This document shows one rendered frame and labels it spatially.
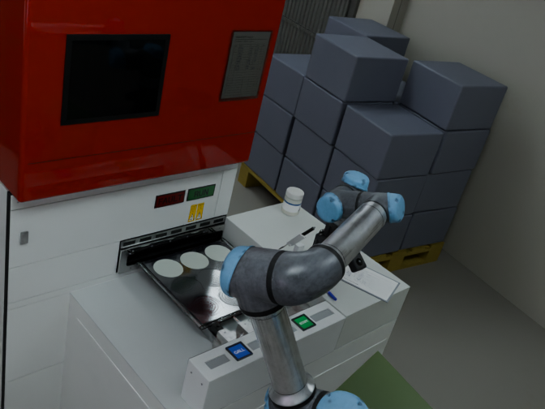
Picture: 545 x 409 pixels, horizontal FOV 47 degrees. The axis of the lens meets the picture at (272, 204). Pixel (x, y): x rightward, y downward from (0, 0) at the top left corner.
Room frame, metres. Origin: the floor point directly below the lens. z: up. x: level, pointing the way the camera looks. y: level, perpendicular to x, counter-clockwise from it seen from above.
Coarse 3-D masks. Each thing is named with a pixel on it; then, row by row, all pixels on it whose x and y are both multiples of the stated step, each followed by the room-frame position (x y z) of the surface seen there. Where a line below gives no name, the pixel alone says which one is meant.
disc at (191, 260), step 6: (186, 252) 1.83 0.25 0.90; (192, 252) 1.84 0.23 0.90; (180, 258) 1.79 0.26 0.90; (186, 258) 1.80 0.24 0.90; (192, 258) 1.81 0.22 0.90; (198, 258) 1.82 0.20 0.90; (204, 258) 1.83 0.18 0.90; (186, 264) 1.77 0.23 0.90; (192, 264) 1.78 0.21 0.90; (198, 264) 1.78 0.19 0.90; (204, 264) 1.79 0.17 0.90
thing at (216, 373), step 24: (312, 312) 1.60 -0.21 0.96; (336, 312) 1.63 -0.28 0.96; (312, 336) 1.51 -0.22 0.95; (336, 336) 1.61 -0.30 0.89; (192, 360) 1.26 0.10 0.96; (216, 360) 1.29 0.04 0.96; (240, 360) 1.31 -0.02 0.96; (312, 360) 1.54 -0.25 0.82; (192, 384) 1.24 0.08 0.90; (216, 384) 1.23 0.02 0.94; (240, 384) 1.30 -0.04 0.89; (264, 384) 1.38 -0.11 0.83; (192, 408) 1.23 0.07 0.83; (216, 408) 1.24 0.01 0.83
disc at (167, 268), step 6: (156, 264) 1.72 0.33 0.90; (162, 264) 1.73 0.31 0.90; (168, 264) 1.74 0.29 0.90; (174, 264) 1.75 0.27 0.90; (156, 270) 1.69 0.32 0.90; (162, 270) 1.70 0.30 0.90; (168, 270) 1.70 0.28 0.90; (174, 270) 1.71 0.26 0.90; (180, 270) 1.72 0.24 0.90; (168, 276) 1.67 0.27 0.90; (174, 276) 1.68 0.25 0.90
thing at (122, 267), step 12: (204, 228) 1.95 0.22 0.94; (216, 228) 1.99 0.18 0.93; (156, 240) 1.79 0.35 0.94; (168, 240) 1.82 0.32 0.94; (180, 240) 1.86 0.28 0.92; (120, 252) 1.69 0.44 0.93; (132, 252) 1.72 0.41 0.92; (168, 252) 1.84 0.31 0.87; (120, 264) 1.69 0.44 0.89; (132, 264) 1.73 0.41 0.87
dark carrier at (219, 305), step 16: (176, 256) 1.79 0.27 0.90; (192, 272) 1.73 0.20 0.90; (208, 272) 1.75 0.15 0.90; (176, 288) 1.62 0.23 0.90; (192, 288) 1.65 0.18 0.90; (208, 288) 1.67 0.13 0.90; (192, 304) 1.57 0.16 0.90; (208, 304) 1.59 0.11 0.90; (224, 304) 1.60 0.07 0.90; (208, 320) 1.51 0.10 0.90
